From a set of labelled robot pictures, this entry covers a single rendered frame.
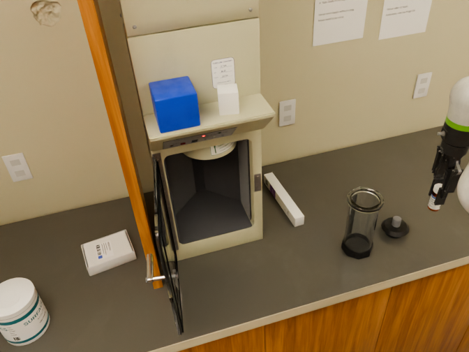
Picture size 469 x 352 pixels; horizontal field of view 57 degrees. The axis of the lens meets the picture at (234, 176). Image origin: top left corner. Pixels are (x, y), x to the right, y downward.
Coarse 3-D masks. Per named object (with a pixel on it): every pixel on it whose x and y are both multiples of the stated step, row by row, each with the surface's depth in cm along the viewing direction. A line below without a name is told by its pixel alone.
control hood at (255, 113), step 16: (256, 96) 116; (208, 112) 111; (240, 112) 110; (256, 112) 110; (272, 112) 109; (192, 128) 105; (208, 128) 106; (224, 128) 109; (240, 128) 114; (256, 128) 119; (160, 144) 109
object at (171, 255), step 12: (156, 180) 110; (156, 192) 106; (156, 204) 102; (156, 216) 99; (156, 228) 96; (168, 228) 126; (156, 240) 95; (168, 240) 120; (168, 252) 115; (168, 288) 105
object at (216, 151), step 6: (222, 144) 128; (228, 144) 130; (234, 144) 132; (192, 150) 128; (198, 150) 127; (204, 150) 127; (210, 150) 127; (216, 150) 127; (222, 150) 128; (228, 150) 130; (192, 156) 129; (198, 156) 128; (204, 156) 128; (210, 156) 128; (216, 156) 128
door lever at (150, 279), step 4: (148, 256) 114; (152, 256) 114; (148, 260) 113; (152, 260) 113; (148, 264) 112; (152, 264) 112; (148, 268) 111; (152, 268) 111; (148, 272) 110; (152, 272) 110; (148, 276) 109; (152, 276) 109; (156, 276) 109; (160, 276) 109; (148, 280) 108; (152, 280) 108; (156, 280) 109
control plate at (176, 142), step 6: (216, 132) 111; (222, 132) 113; (228, 132) 115; (180, 138) 108; (186, 138) 110; (192, 138) 111; (198, 138) 113; (210, 138) 117; (168, 144) 111; (174, 144) 113; (186, 144) 116
